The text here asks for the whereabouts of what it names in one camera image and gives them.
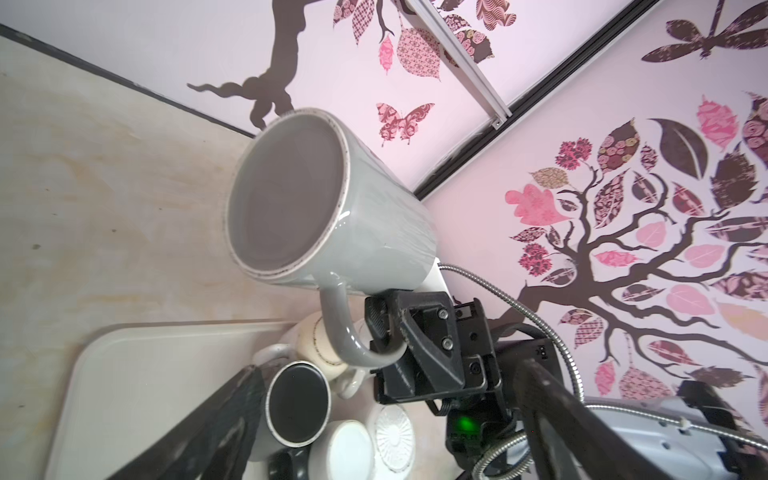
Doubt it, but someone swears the clear plastic tray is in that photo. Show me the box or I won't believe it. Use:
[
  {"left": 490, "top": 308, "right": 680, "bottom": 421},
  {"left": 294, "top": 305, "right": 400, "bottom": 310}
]
[{"left": 44, "top": 320, "right": 293, "bottom": 479}]

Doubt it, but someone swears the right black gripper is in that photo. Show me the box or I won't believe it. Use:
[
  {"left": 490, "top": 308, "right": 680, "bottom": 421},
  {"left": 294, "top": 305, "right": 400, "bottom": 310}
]
[{"left": 365, "top": 290, "right": 558, "bottom": 472}]

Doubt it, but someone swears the grey mug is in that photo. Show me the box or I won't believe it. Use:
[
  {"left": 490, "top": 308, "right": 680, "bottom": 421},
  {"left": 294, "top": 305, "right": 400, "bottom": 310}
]
[{"left": 224, "top": 108, "right": 437, "bottom": 369}]

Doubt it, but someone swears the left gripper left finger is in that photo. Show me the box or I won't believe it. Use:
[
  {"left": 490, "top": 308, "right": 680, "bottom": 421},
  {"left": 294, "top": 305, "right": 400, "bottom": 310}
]
[{"left": 111, "top": 365, "right": 266, "bottom": 479}]

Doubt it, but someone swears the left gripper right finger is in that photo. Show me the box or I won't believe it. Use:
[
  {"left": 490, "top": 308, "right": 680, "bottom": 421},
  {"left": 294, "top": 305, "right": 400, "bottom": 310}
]
[{"left": 513, "top": 360, "right": 669, "bottom": 479}]

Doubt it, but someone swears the white ribbed mug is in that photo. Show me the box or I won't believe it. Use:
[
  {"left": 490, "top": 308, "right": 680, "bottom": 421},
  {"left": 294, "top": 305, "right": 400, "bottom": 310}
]
[{"left": 366, "top": 405, "right": 416, "bottom": 480}]

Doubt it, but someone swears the black and white mug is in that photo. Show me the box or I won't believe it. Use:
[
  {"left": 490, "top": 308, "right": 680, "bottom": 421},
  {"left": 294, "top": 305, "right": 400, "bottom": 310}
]
[{"left": 267, "top": 420, "right": 374, "bottom": 480}]

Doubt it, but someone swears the right metal conduit cable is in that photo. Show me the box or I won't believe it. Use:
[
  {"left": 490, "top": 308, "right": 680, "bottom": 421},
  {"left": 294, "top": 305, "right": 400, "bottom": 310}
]
[{"left": 437, "top": 262, "right": 768, "bottom": 480}]

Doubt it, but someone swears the back aluminium rail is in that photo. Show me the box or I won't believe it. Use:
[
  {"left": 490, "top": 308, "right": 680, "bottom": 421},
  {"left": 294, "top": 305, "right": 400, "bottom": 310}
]
[{"left": 406, "top": 0, "right": 511, "bottom": 130}]

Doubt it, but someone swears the cream mug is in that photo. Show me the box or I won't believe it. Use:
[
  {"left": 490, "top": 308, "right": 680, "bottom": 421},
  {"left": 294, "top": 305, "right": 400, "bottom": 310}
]
[{"left": 283, "top": 312, "right": 370, "bottom": 381}]

